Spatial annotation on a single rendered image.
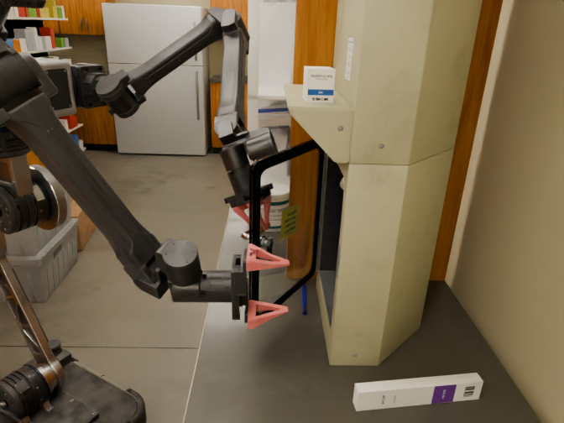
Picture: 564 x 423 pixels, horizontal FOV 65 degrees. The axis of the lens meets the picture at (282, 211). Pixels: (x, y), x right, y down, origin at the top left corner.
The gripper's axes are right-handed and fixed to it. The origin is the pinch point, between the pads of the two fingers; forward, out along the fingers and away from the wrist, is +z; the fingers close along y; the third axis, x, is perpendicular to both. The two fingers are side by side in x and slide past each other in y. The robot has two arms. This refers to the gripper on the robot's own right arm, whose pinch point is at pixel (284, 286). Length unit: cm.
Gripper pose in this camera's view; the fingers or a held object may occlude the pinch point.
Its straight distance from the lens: 80.5
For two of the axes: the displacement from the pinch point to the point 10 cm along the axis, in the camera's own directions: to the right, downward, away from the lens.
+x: -0.2, -3.7, 9.3
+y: 0.2, -9.3, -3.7
